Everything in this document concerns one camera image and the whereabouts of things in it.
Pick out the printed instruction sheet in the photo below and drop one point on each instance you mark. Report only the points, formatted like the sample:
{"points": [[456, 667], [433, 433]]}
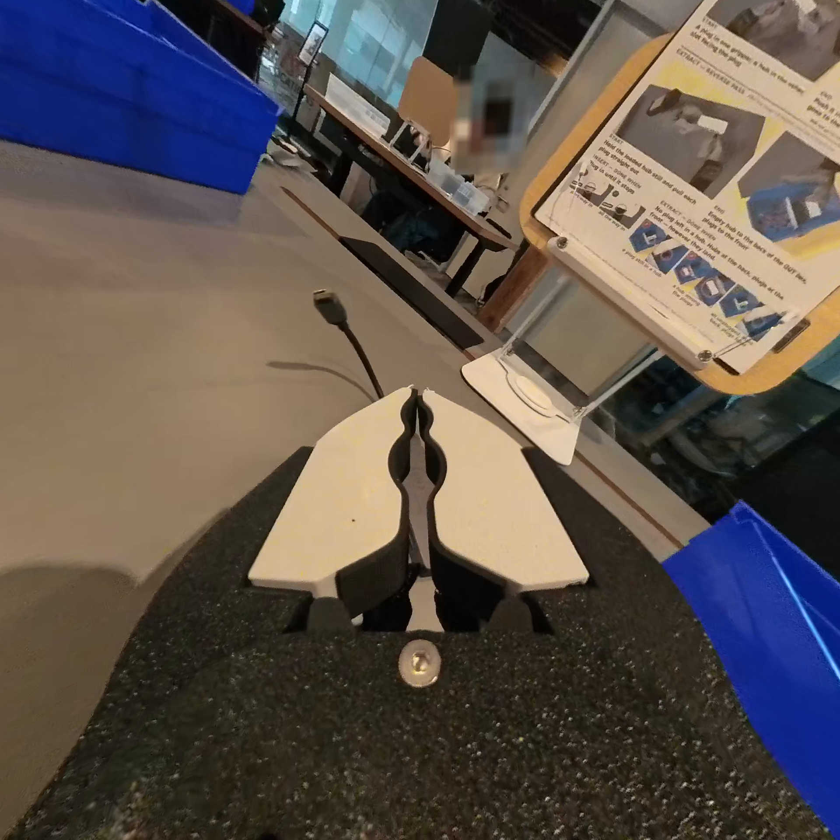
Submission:
{"points": [[689, 197]]}

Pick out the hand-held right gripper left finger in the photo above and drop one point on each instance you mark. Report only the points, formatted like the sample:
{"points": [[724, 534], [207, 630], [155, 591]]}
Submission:
{"points": [[328, 512]]}

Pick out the wooden instruction board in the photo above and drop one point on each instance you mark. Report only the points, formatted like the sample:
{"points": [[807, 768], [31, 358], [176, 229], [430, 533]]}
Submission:
{"points": [[577, 138]]}

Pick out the light wooden panel on stand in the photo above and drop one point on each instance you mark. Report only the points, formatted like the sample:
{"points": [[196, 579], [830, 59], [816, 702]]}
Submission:
{"points": [[426, 98]]}

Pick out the wooden table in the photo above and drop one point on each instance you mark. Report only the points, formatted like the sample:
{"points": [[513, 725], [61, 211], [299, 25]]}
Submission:
{"points": [[485, 229]]}

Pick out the white board stand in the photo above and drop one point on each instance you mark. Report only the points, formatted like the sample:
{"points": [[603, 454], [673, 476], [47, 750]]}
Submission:
{"points": [[525, 400]]}

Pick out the framed floor sign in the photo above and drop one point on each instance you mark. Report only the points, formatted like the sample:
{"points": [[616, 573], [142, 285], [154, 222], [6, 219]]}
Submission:
{"points": [[315, 39]]}

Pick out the clear plastic box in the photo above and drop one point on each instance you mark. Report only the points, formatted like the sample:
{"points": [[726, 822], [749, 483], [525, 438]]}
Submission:
{"points": [[459, 187]]}

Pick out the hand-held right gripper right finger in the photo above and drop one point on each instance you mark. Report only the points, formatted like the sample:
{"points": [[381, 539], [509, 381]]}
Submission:
{"points": [[499, 518]]}

